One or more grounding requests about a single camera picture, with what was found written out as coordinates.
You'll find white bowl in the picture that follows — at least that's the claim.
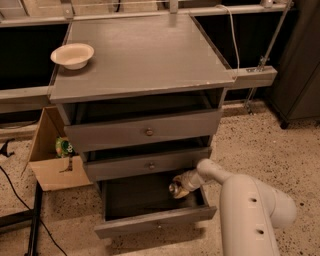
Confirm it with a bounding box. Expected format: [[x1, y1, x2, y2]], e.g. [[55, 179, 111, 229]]
[[50, 43, 94, 70]]

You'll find white hanging cable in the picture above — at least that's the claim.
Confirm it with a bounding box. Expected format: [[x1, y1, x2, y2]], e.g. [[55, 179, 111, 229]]
[[215, 3, 241, 82]]

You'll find green chip bag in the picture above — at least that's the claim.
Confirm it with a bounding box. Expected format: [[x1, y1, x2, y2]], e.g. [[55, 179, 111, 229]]
[[55, 137, 75, 158]]

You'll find grey metal rail frame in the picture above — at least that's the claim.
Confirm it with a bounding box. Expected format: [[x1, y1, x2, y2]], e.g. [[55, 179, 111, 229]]
[[0, 0, 294, 114]]

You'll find black floor cable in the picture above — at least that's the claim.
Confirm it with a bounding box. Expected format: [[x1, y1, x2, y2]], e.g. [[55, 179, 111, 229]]
[[0, 138, 68, 256]]

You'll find grey drawer cabinet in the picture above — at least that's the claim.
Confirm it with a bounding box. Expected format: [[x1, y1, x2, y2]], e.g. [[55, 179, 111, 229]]
[[49, 13, 234, 240]]

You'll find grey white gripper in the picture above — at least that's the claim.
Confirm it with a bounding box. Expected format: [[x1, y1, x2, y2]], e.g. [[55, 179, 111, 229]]
[[173, 169, 205, 199]]

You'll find grey top drawer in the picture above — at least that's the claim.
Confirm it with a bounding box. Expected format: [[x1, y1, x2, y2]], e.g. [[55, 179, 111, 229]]
[[64, 110, 222, 152]]

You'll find diagonal metal rod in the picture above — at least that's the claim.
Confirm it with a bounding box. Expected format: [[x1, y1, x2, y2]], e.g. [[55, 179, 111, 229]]
[[244, 0, 293, 115]]

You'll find grey drawer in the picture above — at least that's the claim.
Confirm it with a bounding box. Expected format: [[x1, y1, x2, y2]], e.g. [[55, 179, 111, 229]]
[[84, 147, 211, 181], [95, 170, 217, 239], [64, 110, 222, 152]]

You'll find black metal floor stand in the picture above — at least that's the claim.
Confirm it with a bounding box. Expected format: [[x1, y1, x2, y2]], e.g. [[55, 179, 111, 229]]
[[0, 183, 43, 256]]

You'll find cardboard box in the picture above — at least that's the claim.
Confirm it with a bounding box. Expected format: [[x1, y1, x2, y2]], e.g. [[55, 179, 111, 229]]
[[29, 107, 91, 191]]

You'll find red coke can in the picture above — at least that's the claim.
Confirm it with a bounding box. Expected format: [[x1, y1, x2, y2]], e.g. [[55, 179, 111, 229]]
[[169, 183, 184, 195]]

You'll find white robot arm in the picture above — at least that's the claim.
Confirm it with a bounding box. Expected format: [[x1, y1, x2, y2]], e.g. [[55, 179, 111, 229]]
[[169, 159, 297, 256]]

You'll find grey middle drawer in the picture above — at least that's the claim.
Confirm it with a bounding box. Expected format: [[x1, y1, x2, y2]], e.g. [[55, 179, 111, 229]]
[[84, 147, 211, 181]]

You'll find dark grey cabinet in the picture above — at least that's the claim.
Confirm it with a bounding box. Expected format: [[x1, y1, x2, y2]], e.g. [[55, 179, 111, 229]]
[[267, 0, 320, 129]]

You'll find grey bottom drawer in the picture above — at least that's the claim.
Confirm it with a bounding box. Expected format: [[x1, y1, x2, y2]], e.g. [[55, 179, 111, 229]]
[[95, 170, 217, 239]]

